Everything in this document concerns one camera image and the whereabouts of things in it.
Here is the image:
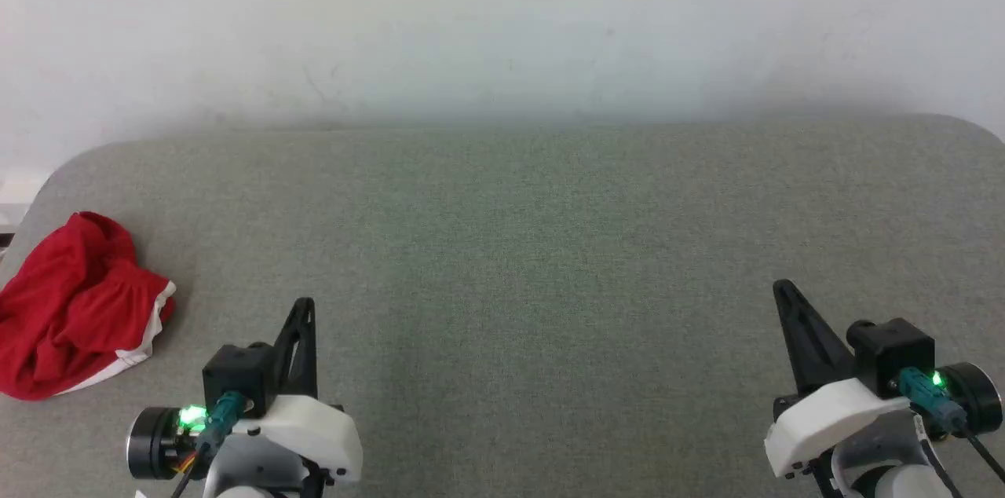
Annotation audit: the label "teal plug black cable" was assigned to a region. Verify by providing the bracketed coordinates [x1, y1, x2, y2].
[897, 367, 1005, 483]
[171, 391, 249, 498]

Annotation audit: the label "left teal plug black cable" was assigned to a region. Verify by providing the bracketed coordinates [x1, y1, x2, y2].
[171, 391, 249, 498]

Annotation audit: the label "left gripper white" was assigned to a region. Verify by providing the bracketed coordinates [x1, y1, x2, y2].
[126, 298, 364, 488]

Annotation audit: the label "right teal plug black cable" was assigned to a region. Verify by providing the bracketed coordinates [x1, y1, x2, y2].
[897, 367, 1005, 483]

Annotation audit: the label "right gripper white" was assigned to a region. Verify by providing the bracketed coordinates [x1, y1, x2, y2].
[763, 279, 1004, 480]

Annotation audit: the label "red shorts with white trim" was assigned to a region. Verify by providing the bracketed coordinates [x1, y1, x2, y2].
[0, 211, 177, 402]

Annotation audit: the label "grey fabric sofa cushion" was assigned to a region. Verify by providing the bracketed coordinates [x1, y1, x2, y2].
[0, 115, 1005, 498]

